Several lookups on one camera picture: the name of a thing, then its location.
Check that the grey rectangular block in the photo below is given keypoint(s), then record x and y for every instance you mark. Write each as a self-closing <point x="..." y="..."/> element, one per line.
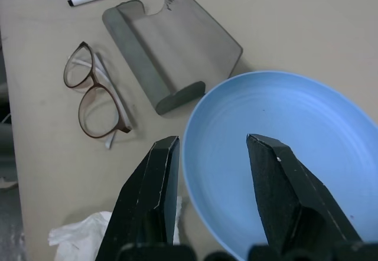
<point x="177" y="51"/>

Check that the brown framed eyeglasses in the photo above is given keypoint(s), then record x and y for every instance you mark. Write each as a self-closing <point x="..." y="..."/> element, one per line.
<point x="116" y="101"/>

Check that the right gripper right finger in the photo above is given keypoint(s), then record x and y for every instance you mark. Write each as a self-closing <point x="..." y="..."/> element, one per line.
<point x="283" y="190"/>

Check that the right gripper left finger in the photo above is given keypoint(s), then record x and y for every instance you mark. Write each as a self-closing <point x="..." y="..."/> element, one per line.
<point x="141" y="190"/>

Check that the light blue round plate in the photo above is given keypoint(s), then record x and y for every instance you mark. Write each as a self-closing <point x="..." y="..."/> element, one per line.
<point x="265" y="110"/>

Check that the white tissue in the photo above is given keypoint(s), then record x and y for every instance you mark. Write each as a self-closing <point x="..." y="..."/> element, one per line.
<point x="79" y="231"/>

